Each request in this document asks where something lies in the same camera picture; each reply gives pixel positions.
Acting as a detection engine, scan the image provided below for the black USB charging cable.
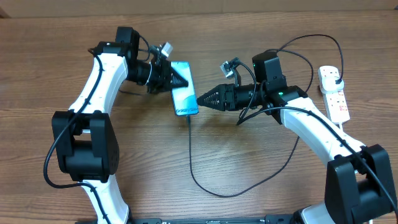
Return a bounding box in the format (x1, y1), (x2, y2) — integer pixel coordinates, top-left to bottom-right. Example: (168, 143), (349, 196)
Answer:
(185, 34), (345, 198)

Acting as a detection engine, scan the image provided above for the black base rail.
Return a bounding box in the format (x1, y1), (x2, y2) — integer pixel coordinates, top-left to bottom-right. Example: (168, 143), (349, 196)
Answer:
(74, 213), (299, 224)

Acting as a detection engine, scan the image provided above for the white power strip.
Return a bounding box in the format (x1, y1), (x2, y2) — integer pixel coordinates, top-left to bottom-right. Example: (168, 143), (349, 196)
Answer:
(318, 65), (350, 126)

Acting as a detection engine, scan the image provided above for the Samsung Galaxy smartphone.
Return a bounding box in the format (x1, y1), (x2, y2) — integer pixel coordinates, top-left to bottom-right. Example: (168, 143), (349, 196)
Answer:
(171, 61), (198, 116)

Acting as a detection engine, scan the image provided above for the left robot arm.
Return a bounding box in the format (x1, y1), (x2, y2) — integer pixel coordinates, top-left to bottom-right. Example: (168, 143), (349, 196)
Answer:
(43, 27), (193, 223)

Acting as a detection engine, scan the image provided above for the white charger plug adapter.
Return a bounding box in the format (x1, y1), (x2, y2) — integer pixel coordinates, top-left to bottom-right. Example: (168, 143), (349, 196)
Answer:
(320, 77), (345, 94)

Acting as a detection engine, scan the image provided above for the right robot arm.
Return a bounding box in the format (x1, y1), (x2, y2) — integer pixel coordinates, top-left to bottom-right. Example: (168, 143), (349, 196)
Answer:
(197, 50), (397, 223)

